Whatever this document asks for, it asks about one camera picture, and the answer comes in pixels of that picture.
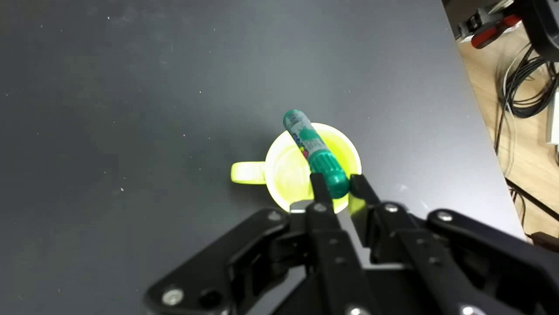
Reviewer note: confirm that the yellow mug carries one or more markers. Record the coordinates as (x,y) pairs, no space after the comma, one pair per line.
(285,175)

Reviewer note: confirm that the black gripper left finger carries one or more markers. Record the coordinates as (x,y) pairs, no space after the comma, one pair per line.
(325,245)

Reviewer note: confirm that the green marker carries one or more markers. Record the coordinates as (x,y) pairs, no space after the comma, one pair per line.
(308,140)

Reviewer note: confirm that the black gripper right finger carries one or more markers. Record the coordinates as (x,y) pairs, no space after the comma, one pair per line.
(420,250)

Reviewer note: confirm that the black stand base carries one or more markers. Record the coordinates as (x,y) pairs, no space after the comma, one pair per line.
(542,26)

